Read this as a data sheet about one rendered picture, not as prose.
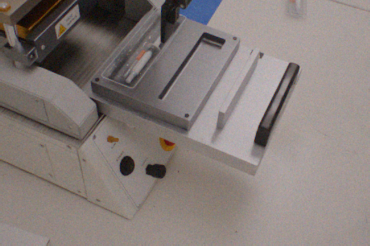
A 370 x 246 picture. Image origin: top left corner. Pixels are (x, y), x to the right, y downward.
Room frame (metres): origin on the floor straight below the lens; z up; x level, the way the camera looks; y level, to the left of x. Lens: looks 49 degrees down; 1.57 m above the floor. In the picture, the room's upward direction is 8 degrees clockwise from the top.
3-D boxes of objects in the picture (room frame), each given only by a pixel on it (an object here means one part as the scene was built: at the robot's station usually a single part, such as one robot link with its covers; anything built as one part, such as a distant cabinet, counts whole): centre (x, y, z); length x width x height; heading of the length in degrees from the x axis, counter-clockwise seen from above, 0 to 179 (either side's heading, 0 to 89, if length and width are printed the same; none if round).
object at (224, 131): (0.55, 0.04, 0.97); 0.30 x 0.22 x 0.08; 73
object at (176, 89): (0.57, 0.09, 0.98); 0.20 x 0.17 x 0.03; 163
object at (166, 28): (0.57, 0.09, 1.07); 0.03 x 0.01 x 0.07; 164
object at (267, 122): (0.51, -0.09, 0.99); 0.15 x 0.02 x 0.04; 163
